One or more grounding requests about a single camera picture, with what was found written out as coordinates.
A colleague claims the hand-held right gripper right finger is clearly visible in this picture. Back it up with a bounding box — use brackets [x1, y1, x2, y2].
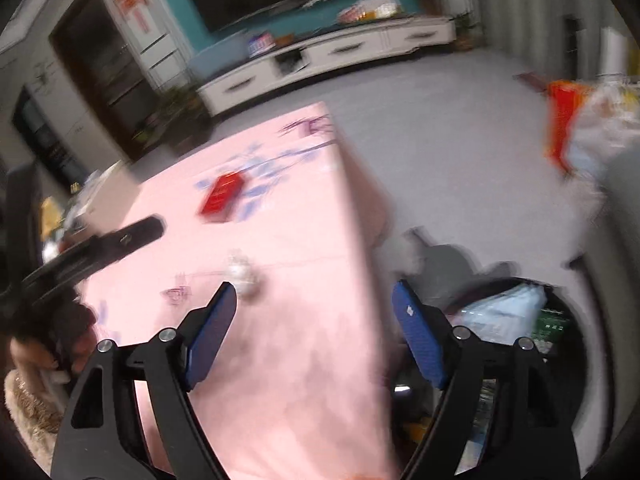
[391, 279, 581, 480]

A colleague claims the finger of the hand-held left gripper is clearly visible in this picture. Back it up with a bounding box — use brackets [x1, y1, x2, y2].
[20, 215, 167, 307]

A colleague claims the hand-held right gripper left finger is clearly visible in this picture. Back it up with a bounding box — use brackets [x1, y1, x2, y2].
[50, 281, 239, 480]

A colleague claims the black trash bin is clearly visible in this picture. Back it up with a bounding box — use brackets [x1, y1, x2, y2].
[395, 262, 608, 480]

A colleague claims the person's left hand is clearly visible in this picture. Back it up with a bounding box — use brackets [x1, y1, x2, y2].
[10, 305, 98, 386]

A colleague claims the pale blue plastic packet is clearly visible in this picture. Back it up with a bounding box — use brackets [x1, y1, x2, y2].
[457, 285, 548, 343]

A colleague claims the pink printed mat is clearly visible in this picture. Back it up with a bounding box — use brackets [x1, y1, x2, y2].
[75, 101, 401, 480]

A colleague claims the small red packet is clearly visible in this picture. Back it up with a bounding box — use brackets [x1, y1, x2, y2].
[199, 172, 247, 221]

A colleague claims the green packet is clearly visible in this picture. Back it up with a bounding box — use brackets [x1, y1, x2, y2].
[532, 307, 571, 356]

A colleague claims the dark display cabinet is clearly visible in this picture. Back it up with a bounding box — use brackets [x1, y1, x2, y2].
[50, 0, 166, 161]

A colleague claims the small sign card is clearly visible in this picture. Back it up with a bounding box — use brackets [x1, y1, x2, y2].
[248, 34, 276, 56]

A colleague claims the red cardboard box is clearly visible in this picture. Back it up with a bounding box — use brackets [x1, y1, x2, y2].
[545, 80, 596, 171]

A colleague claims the white plastic bag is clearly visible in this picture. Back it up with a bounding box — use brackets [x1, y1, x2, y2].
[570, 82, 640, 181]

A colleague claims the white tv cabinet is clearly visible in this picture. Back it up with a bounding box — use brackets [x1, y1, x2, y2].
[197, 15, 458, 116]

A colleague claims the small red box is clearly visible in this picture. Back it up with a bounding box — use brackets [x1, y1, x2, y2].
[337, 4, 371, 23]

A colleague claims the white desk calendar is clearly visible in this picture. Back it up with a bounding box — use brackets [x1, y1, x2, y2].
[370, 0, 403, 20]

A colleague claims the grey curtain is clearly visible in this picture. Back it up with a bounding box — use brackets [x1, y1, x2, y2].
[470, 0, 640, 81]

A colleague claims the red wall decoration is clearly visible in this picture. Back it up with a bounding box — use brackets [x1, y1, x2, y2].
[112, 0, 156, 33]

